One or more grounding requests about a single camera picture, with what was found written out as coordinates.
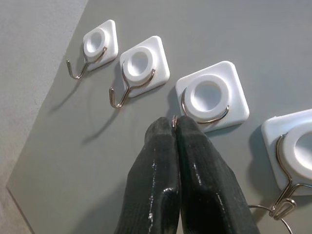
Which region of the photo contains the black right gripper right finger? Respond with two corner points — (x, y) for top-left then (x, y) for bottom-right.
(175, 116), (259, 234)

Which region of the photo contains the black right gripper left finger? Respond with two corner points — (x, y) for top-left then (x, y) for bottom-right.
(114, 116), (181, 234)

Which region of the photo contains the grey mounting board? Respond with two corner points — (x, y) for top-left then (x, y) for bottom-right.
(6, 0), (312, 234)

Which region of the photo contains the white adhesive wall hook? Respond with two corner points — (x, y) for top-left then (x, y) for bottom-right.
(175, 60), (250, 134)
(260, 109), (312, 218)
(66, 19), (119, 80)
(109, 36), (171, 109)

